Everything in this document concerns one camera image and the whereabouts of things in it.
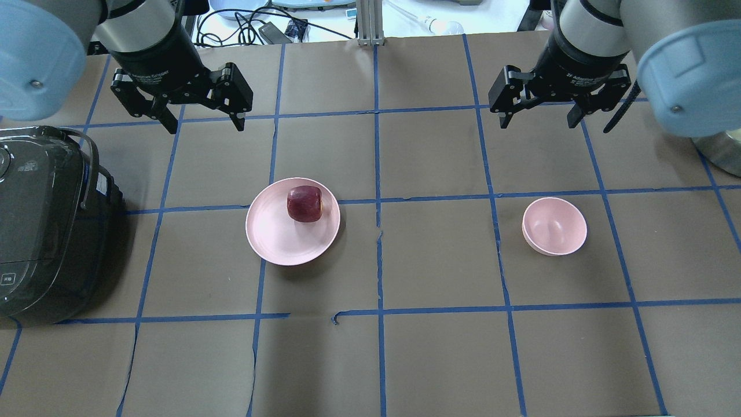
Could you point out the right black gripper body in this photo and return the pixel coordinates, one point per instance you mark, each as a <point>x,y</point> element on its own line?
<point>586,65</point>

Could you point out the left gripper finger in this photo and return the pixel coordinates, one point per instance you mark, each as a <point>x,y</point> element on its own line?
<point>226,90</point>
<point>136,104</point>

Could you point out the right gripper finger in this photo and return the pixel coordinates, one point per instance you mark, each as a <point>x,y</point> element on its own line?
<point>606,97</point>
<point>510,93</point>

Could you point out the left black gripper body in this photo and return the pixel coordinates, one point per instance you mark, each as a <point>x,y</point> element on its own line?
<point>157,65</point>

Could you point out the red apple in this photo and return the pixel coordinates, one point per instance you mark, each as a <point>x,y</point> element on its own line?
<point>305,204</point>

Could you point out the pink bowl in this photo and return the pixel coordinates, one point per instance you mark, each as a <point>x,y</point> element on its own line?
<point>554,227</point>

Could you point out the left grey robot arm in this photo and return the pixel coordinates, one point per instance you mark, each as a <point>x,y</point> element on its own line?
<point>44,48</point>

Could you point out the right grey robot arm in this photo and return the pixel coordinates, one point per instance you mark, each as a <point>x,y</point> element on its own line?
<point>682,55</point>

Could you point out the pink plate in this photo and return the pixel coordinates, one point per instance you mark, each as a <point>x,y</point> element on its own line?
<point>281,240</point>

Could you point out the black power adapter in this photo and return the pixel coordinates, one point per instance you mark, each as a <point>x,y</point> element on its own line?
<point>271,35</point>

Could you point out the steel pot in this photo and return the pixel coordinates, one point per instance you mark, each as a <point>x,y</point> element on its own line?
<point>722,150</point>

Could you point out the black rice cooker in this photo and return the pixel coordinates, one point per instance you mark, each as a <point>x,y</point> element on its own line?
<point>57,202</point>

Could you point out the aluminium frame post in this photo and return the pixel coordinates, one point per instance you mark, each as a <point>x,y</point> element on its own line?
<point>369,23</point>

